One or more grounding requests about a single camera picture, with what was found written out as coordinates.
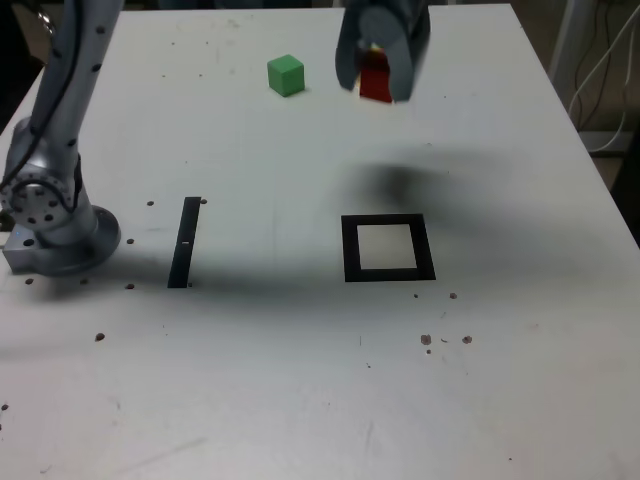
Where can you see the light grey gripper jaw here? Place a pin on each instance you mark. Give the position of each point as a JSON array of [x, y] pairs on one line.
[[402, 70]]

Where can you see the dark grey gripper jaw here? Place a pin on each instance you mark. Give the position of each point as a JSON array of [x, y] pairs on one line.
[[346, 55]]

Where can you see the red cube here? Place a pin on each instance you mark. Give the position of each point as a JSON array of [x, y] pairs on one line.
[[375, 82]]

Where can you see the green cube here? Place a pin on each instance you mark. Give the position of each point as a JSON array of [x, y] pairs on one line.
[[285, 75]]

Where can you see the black tape square outline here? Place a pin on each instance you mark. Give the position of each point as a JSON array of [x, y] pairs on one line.
[[385, 275]]

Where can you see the white furniture leg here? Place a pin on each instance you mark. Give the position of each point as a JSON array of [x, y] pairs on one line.
[[562, 45]]

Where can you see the black tape strip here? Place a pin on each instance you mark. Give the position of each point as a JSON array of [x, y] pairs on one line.
[[182, 250]]

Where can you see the chrome tube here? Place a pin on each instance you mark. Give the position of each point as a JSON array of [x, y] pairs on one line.
[[46, 22]]

